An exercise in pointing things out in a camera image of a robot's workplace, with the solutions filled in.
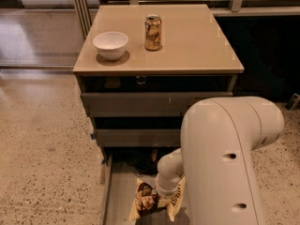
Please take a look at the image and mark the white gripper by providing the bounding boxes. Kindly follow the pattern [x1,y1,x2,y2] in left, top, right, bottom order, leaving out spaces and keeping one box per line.
[156,175,182,199]

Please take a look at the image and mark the brown chip bag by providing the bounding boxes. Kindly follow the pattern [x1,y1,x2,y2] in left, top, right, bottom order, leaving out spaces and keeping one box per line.
[128,178,186,222]

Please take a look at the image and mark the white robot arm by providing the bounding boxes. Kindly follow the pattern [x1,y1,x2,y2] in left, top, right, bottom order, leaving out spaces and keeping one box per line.
[156,97,284,225]

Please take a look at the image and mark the grey bottom drawer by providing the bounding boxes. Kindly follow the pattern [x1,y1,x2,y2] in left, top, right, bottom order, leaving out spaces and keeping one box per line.
[100,148,189,225]

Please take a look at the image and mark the grey drawer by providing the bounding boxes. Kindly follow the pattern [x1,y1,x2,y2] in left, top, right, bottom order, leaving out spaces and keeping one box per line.
[81,92,233,117]
[94,129,180,147]
[100,148,189,225]

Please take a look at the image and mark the grey middle drawer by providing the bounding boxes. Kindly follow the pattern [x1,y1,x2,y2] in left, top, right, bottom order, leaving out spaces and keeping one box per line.
[94,129,180,147]

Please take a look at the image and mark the grey top drawer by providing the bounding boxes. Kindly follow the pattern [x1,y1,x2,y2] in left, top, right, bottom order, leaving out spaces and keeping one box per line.
[81,92,233,117]

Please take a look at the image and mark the grey drawer cabinet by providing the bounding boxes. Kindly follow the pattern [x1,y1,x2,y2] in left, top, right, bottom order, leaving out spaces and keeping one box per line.
[72,4,245,225]

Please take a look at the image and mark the white ceramic bowl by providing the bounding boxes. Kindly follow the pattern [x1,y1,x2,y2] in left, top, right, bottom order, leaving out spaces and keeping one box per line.
[93,31,128,61]

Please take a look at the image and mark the small dark floor object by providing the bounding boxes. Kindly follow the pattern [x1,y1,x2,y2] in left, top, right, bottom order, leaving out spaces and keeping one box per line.
[285,93,300,111]

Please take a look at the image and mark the gold soda can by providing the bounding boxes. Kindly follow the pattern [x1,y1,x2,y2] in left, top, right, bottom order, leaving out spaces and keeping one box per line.
[144,14,162,51]

